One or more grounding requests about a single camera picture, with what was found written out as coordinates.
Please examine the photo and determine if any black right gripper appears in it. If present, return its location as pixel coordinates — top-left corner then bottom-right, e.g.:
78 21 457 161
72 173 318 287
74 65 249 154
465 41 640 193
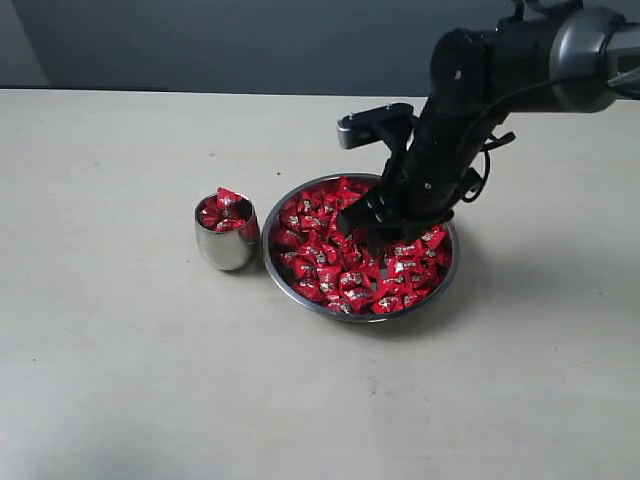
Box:
337 97 505 256

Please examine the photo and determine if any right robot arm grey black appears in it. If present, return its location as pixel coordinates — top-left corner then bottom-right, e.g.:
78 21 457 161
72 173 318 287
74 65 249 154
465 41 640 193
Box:
336 1 639 251

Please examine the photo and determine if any pile of red wrapped candies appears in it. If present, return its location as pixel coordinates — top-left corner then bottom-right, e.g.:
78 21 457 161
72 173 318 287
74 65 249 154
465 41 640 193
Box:
272 175 448 316

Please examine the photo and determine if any stainless steel cup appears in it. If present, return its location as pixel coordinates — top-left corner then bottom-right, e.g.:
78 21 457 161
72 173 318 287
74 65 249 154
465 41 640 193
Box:
194 194 260 271

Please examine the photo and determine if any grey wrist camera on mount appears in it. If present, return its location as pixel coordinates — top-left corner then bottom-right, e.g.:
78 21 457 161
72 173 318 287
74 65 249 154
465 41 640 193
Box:
337 103 414 150

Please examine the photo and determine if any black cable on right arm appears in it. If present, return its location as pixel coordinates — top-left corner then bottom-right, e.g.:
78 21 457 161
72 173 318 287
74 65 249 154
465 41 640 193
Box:
449 74 616 204

